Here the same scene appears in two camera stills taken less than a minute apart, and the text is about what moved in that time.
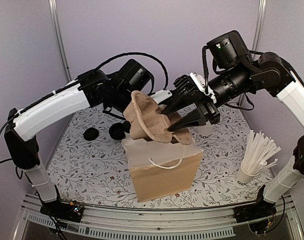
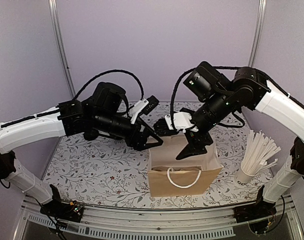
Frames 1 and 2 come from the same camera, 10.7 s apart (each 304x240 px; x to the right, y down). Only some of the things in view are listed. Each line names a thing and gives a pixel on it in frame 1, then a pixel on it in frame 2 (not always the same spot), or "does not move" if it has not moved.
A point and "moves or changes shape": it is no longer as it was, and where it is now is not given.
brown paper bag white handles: x=161 y=169 moves or changes shape
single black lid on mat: x=90 y=134 does not move
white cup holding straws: x=243 y=177 does not move
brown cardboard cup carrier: x=147 y=120 -> x=194 y=168
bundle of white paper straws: x=259 y=148 does not move
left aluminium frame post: x=56 y=20 does not move
